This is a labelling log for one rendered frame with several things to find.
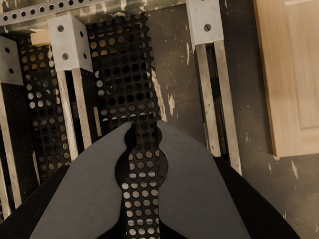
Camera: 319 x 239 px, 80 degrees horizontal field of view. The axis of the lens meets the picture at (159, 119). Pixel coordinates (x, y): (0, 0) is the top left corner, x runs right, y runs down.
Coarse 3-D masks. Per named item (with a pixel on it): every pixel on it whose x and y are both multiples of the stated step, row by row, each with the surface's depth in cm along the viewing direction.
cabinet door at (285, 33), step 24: (264, 0) 44; (288, 0) 43; (312, 0) 43; (264, 24) 44; (288, 24) 44; (312, 24) 43; (264, 48) 44; (288, 48) 44; (312, 48) 44; (264, 72) 45; (288, 72) 44; (312, 72) 44; (288, 96) 44; (312, 96) 44; (288, 120) 45; (312, 120) 44; (288, 144) 45; (312, 144) 44
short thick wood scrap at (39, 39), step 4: (36, 32) 51; (40, 32) 51; (44, 32) 51; (48, 32) 51; (32, 36) 51; (36, 36) 51; (40, 36) 51; (44, 36) 51; (48, 36) 51; (32, 40) 51; (36, 40) 51; (40, 40) 51; (44, 40) 51; (48, 40) 51; (32, 44) 52; (36, 44) 52; (40, 44) 52; (44, 44) 52; (48, 44) 53
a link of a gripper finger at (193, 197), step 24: (168, 144) 9; (192, 144) 9; (168, 168) 8; (192, 168) 8; (216, 168) 8; (168, 192) 7; (192, 192) 7; (216, 192) 7; (168, 216) 6; (192, 216) 6; (216, 216) 6; (240, 216) 6
